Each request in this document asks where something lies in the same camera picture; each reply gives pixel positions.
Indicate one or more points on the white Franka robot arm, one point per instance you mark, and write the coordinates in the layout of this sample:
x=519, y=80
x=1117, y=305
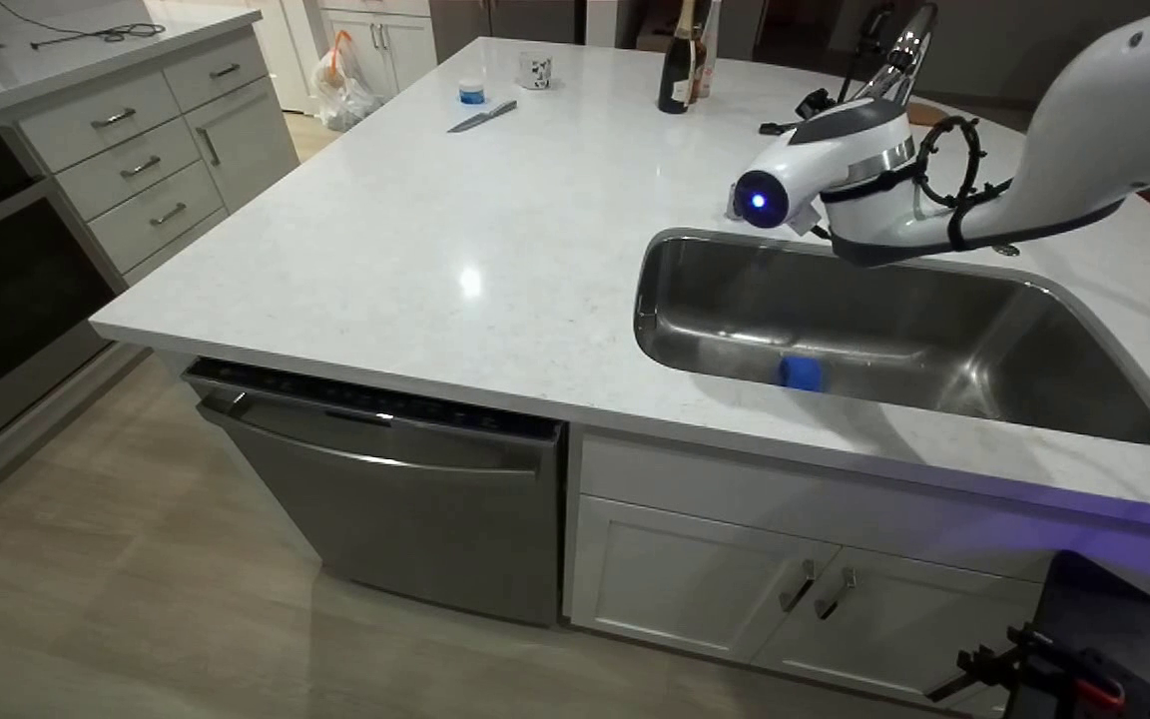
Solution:
x=1107, y=121

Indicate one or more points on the blue sponge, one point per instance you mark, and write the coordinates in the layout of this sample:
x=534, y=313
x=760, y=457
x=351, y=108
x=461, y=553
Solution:
x=804, y=374

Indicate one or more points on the grey island cabinet fronts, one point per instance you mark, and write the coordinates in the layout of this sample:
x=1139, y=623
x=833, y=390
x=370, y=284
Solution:
x=681, y=574

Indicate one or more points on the stainless steel dishwasher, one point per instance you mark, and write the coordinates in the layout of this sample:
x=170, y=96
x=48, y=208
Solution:
x=387, y=503

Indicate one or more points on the small dark flat object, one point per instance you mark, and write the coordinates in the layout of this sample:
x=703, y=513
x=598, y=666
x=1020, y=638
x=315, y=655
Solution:
x=482, y=119

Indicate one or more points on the small blue cap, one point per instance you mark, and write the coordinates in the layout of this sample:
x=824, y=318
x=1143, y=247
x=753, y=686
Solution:
x=473, y=96

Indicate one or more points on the small clear glass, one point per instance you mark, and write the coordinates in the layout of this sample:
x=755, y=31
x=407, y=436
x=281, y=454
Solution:
x=535, y=75

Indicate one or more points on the green wine bottle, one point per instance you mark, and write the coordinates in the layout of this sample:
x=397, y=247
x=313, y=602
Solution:
x=672, y=61

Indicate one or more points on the stainless steel sink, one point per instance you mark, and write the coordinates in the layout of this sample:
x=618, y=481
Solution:
x=896, y=332

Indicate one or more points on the white sideboard cabinet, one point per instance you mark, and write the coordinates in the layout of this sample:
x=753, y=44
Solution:
x=379, y=40

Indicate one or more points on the orange item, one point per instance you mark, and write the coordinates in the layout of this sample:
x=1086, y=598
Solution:
x=339, y=44

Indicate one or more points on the chrome gooseneck faucet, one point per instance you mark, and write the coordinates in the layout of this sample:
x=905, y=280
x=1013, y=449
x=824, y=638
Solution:
x=905, y=61

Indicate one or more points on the white base cabinet run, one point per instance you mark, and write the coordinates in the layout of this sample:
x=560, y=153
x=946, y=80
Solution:
x=137, y=145

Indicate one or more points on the built-in black oven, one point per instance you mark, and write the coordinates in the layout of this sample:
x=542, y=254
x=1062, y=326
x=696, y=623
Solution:
x=1, y=321

